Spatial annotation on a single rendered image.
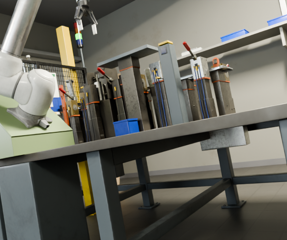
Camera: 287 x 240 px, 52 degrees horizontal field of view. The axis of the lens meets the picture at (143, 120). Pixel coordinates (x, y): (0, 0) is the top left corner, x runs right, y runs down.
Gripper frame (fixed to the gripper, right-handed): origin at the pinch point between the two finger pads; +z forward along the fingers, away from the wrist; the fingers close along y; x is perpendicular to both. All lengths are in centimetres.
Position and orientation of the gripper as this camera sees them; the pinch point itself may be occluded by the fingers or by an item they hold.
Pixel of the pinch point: (88, 30)
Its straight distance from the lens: 213.6
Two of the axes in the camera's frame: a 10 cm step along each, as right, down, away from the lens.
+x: -8.2, 1.8, 5.5
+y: 5.5, -0.5, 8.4
